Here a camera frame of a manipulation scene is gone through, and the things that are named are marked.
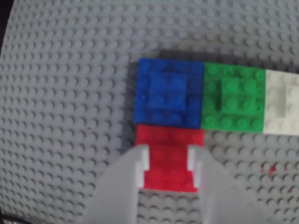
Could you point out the red lego cube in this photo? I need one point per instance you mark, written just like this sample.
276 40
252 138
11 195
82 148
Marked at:
168 161

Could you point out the blue lego cube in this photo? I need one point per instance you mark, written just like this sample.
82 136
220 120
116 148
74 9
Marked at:
168 93

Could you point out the green lego cube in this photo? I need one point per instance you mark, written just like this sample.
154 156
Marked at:
233 100

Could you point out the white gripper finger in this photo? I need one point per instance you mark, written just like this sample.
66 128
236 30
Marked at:
222 198
116 193

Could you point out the grey lego baseplate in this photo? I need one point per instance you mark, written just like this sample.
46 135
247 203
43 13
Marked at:
70 93

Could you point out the white lego cube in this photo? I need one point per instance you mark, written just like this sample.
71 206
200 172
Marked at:
278 105

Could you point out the dark grey lego strip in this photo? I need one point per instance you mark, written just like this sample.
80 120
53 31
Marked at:
182 55
131 93

